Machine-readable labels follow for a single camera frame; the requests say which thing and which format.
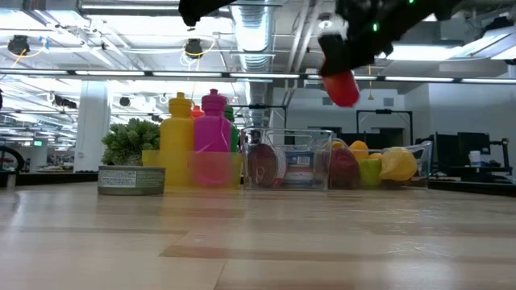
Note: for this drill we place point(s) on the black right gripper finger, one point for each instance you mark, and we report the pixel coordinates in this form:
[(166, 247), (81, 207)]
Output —
[(338, 54)]

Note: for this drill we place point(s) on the yellow starfruit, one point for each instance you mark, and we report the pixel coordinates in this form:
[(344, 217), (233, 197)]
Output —
[(338, 144)]

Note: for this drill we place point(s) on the orange mango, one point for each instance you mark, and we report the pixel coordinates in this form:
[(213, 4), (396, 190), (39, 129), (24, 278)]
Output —
[(359, 149)]

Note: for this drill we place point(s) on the orange plastic bottle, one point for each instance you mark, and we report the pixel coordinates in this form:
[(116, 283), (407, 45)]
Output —
[(197, 113)]

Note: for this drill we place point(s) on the dark red round fruit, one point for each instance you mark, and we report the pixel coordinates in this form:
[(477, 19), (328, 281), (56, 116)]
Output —
[(343, 169)]

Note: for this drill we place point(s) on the pink plastic bottle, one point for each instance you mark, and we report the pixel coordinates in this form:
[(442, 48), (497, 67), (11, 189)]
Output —
[(213, 129)]

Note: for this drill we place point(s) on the yellow plastic bottle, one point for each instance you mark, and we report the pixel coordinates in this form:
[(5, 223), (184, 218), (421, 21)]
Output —
[(177, 129)]

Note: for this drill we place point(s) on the green apple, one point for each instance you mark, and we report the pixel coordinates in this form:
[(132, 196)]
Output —
[(370, 173)]

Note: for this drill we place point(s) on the yellow pear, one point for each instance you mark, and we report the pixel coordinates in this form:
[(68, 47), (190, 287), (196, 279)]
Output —
[(399, 163)]

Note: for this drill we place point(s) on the green plastic bottle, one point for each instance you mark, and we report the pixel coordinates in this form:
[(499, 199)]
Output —
[(234, 133)]

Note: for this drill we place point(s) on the colourful printed tin can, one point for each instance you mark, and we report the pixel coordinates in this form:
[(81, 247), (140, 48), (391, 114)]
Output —
[(299, 176)]

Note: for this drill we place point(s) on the silver can red label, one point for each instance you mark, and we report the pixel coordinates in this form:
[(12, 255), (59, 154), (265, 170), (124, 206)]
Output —
[(263, 165)]

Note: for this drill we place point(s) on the silver can green label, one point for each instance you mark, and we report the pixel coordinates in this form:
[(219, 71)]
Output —
[(133, 180)]

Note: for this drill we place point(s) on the black ceiling device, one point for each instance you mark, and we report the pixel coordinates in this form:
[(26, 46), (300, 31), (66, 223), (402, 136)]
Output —
[(194, 47), (18, 44)]

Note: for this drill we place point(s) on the long ceiling light bar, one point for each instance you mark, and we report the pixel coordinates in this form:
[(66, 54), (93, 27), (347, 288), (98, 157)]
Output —
[(121, 73), (423, 79)]

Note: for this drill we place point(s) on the narrow clear plastic bin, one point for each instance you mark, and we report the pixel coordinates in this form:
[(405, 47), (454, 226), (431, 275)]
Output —
[(306, 139)]

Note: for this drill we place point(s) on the wide clear plastic bin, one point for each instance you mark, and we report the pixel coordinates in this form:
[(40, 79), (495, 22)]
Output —
[(423, 161)]

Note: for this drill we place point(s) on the green succulent plant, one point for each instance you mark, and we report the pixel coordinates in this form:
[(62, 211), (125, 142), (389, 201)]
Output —
[(131, 139)]

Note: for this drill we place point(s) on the dark background monitor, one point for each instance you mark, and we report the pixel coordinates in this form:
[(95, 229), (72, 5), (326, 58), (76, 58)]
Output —
[(473, 141), (446, 155)]

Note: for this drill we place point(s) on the white column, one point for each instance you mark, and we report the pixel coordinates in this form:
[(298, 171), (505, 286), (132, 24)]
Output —
[(92, 125)]

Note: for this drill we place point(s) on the yellow translucent plastic bin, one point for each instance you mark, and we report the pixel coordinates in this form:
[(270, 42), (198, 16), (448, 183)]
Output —
[(225, 169)]

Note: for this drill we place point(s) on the white blue cup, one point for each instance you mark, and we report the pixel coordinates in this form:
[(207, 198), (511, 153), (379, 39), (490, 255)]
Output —
[(475, 159)]

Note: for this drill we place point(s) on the black background desk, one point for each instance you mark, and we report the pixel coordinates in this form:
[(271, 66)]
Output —
[(475, 186)]

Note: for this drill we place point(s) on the green lit sign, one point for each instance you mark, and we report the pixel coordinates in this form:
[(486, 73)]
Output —
[(37, 143)]

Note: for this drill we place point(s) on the black curved chair back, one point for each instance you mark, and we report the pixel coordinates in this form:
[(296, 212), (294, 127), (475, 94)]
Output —
[(16, 155)]

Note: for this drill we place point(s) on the silver ventilation duct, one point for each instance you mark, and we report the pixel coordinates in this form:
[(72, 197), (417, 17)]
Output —
[(252, 44)]

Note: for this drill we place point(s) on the black background rack frame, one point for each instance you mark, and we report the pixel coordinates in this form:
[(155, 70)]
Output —
[(383, 110)]

